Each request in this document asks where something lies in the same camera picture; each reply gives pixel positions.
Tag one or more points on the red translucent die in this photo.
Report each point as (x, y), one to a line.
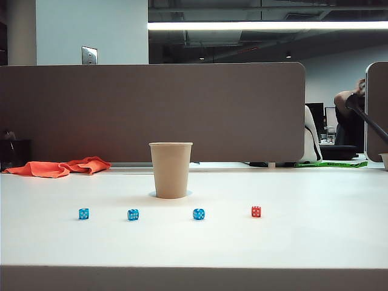
(256, 211)

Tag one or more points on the brown paper cup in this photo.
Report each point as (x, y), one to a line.
(171, 169)

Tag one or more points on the large grey desk divider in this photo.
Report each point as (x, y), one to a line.
(151, 112)

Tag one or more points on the blue translucent die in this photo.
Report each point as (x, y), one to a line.
(132, 214)
(83, 213)
(198, 214)

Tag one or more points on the black computer monitor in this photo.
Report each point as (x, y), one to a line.
(316, 113)

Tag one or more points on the black pendant lamp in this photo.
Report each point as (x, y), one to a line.
(288, 55)

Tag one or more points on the green tape strip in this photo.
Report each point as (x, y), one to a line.
(330, 164)

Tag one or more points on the bright screen computer monitor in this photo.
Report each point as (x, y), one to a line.
(329, 116)

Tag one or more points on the long ceiling light strip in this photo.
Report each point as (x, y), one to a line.
(266, 25)

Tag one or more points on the black flat case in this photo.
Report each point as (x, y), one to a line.
(338, 151)

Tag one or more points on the orange cloth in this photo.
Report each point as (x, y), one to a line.
(45, 169)

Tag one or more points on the seated person in background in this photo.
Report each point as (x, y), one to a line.
(348, 127)

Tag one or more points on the black pole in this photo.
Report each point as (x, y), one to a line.
(371, 119)

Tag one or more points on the narrow grey desk divider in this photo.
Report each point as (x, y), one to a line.
(377, 112)

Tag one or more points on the small paper bowl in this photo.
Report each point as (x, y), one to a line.
(384, 160)

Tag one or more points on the metal wall outlet plate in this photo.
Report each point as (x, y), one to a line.
(89, 55)

